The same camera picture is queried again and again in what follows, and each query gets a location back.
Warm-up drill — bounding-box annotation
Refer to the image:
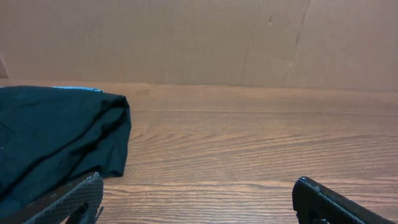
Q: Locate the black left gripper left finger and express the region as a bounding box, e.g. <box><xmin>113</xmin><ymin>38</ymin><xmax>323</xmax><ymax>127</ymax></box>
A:
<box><xmin>1</xmin><ymin>172</ymin><xmax>104</xmax><ymax>224</ymax></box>

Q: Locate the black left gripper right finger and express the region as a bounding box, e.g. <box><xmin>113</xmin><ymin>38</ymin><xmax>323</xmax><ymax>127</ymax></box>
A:
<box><xmin>292</xmin><ymin>176</ymin><xmax>394</xmax><ymax>224</ymax></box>

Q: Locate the black folded garment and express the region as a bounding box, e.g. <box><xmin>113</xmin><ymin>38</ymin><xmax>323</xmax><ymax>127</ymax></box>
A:
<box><xmin>1</xmin><ymin>86</ymin><xmax>131</xmax><ymax>217</ymax></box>

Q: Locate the light blue folded denim garment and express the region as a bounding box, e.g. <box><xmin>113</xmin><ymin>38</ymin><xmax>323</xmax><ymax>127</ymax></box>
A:
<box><xmin>52</xmin><ymin>86</ymin><xmax>102</xmax><ymax>92</ymax></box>

